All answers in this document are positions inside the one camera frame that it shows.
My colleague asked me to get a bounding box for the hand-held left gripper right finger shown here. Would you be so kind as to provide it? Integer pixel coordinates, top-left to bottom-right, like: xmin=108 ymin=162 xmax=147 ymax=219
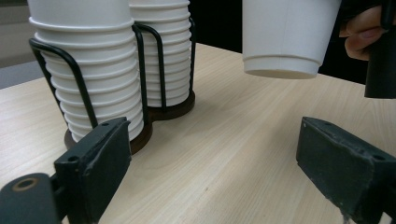
xmin=295 ymin=116 xmax=396 ymax=224

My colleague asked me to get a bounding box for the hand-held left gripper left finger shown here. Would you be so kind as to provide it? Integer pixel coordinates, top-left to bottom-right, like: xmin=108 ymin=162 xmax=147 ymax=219
xmin=54 ymin=117 xmax=132 ymax=224

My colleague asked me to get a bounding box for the short stack of white cups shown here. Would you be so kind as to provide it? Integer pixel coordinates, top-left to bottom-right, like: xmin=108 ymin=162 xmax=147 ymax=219
xmin=27 ymin=0 xmax=145 ymax=143

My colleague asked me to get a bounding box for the black wire double cup holder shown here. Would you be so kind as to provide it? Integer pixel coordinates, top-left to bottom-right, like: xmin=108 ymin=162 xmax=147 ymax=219
xmin=28 ymin=17 xmax=196 ymax=156

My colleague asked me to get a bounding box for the single white paper cup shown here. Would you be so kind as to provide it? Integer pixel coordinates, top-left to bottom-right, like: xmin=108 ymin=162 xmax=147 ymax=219
xmin=242 ymin=0 xmax=342 ymax=79

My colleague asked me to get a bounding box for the tall stack of white cups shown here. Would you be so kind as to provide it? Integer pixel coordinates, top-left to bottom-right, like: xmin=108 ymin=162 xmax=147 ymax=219
xmin=129 ymin=0 xmax=192 ymax=108

